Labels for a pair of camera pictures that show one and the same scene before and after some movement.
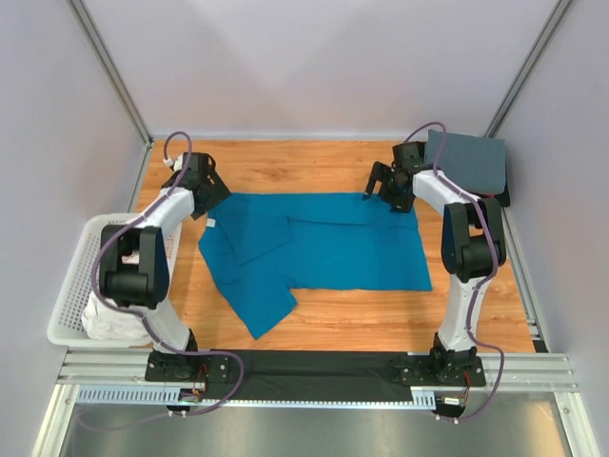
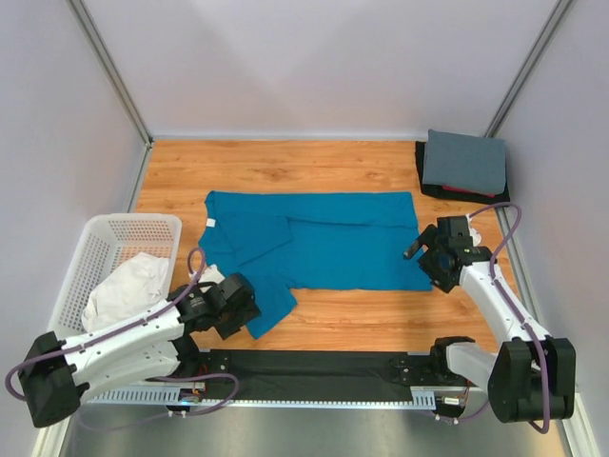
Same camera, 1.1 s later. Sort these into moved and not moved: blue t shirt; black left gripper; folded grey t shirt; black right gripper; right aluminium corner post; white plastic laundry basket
Moved: black right gripper; black left gripper
Not moved: folded grey t shirt; right aluminium corner post; blue t shirt; white plastic laundry basket
